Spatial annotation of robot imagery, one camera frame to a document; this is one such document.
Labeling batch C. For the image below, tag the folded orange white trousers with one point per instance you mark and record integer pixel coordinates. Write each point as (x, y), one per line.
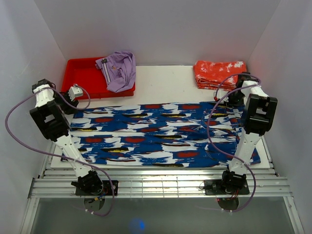
(208, 75)

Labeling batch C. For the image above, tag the blue white red patterned trousers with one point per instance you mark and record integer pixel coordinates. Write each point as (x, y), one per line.
(190, 135)

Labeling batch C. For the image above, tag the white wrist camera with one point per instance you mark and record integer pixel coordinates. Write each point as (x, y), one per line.
(74, 92)
(218, 94)

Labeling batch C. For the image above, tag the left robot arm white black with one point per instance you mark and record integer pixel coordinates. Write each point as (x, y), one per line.
(49, 115)

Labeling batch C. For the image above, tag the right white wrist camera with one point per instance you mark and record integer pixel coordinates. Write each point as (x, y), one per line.
(218, 94)

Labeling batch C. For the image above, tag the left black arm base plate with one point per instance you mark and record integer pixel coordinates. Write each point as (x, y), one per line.
(106, 190)

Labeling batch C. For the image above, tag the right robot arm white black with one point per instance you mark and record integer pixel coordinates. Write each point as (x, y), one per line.
(256, 120)

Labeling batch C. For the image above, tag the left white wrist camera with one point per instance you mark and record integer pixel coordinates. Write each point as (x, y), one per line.
(74, 92)

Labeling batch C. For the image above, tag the purple trousers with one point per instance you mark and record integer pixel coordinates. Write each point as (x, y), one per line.
(119, 70)

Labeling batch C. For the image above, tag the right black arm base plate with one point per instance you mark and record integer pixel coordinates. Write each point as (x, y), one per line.
(219, 187)

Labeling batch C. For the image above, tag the red plastic tray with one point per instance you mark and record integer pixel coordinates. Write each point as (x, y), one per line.
(83, 72)

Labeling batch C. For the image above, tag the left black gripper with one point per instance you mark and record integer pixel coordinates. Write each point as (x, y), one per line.
(67, 108)

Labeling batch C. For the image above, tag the aluminium rail frame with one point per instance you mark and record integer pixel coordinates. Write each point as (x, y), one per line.
(158, 182)

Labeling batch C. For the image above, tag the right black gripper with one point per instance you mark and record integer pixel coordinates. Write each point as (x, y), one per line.
(240, 104)

